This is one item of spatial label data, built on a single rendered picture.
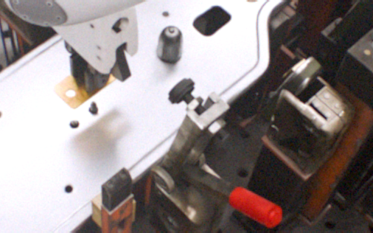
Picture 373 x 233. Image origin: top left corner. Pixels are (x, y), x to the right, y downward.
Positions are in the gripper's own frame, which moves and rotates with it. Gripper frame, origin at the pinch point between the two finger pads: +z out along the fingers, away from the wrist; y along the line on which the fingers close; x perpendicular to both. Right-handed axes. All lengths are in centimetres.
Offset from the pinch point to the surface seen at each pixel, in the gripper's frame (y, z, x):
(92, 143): -3.5, 9.5, 2.9
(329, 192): -24.5, 26.5, -22.3
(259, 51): -7.6, 9.1, -21.4
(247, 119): -5.3, 38.1, -28.1
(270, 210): -25.9, -5.3, -0.1
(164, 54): -0.6, 7.9, -11.2
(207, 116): -17.0, -11.9, 0.5
